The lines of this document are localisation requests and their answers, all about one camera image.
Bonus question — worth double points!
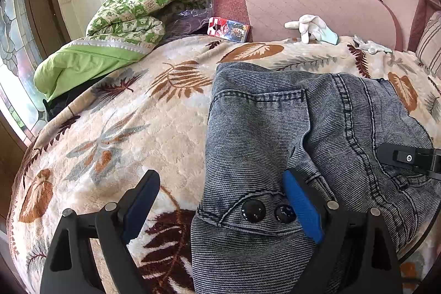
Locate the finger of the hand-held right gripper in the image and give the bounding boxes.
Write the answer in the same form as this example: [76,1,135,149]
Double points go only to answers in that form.
[377,142,441,181]

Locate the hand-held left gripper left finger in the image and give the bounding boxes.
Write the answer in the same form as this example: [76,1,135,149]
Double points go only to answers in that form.
[39,169,161,294]

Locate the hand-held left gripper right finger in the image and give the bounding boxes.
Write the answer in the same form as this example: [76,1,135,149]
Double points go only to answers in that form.
[283,168,404,294]

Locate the grey denim pants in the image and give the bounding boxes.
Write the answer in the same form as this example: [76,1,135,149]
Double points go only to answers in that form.
[190,63,435,294]

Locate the leaf-print beige blanket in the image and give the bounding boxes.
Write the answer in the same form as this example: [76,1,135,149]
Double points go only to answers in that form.
[7,36,441,294]

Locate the white glove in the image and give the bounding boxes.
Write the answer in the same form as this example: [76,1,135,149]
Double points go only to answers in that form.
[353,35,393,55]
[284,14,339,46]

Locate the striped floral cushion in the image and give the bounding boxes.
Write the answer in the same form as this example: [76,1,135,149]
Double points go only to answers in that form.
[415,10,441,74]

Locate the black cloth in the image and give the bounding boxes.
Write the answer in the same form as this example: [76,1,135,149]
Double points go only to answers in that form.
[43,74,114,120]

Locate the red and blue box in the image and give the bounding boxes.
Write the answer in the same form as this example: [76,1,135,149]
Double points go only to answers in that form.
[207,17,250,43]

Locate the clear plastic bag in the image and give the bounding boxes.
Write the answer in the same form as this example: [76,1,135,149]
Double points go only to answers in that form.
[162,0,216,40]

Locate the stained glass window pane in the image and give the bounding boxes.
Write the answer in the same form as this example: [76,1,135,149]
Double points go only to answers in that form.
[0,0,47,139]

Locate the green patterned quilt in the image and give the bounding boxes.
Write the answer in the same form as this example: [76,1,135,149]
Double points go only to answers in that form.
[33,0,218,102]

